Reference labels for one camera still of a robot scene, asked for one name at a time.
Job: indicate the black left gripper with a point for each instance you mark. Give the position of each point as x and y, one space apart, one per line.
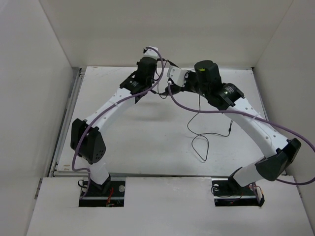
153 79

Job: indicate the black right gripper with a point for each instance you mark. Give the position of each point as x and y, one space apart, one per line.
188 76

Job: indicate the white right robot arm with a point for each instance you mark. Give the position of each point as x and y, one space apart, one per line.
278 151

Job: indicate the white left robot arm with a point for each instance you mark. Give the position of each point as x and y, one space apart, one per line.
87 139

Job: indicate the white front cover board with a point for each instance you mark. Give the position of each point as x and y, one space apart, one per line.
156 206

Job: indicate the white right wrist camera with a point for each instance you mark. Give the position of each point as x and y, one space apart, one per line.
177 75

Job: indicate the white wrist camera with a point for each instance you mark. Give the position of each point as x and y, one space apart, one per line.
151 52
177 75

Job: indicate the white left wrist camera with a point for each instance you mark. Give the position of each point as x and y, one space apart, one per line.
151 52

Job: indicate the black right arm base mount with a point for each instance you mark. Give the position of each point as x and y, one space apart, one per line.
248 196

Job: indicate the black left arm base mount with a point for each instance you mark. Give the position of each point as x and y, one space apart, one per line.
93 197

